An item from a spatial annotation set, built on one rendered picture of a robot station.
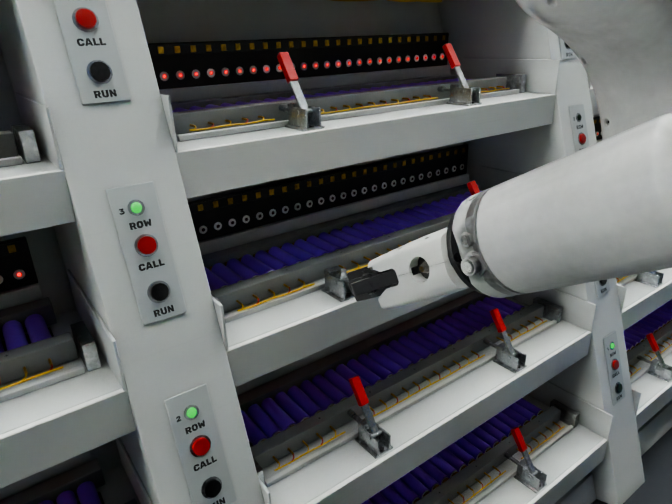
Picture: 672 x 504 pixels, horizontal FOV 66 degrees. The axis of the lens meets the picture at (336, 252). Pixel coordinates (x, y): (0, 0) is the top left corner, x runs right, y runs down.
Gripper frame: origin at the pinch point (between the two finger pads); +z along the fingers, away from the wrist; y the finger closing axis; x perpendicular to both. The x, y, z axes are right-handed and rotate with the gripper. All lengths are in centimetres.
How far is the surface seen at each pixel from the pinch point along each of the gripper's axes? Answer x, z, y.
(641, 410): -40, 14, 56
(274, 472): -17.4, 15.2, -11.9
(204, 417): -6.9, 6.3, -19.6
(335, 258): 3.8, 10.4, 2.5
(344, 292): -0.4, 5.5, -0.9
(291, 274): 3.6, 10.4, -4.0
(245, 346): -2.0, 5.5, -13.9
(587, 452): -39, 14, 39
